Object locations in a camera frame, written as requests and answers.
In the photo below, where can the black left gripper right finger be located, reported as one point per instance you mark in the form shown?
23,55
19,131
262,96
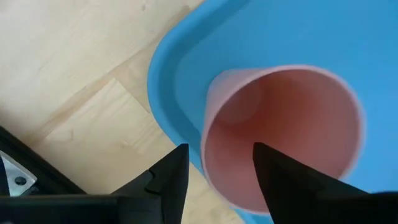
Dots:
298,199

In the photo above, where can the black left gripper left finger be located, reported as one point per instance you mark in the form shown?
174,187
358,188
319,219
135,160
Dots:
169,186

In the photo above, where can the pink plastic cup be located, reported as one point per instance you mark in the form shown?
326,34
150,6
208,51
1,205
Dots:
295,109

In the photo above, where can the blue plastic tray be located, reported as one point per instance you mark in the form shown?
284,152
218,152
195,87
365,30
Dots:
311,31

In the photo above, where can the black aluminium table frame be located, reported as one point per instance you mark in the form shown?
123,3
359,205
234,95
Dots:
46,171

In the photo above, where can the silver metal corner bracket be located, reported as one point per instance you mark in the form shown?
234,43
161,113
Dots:
12,174

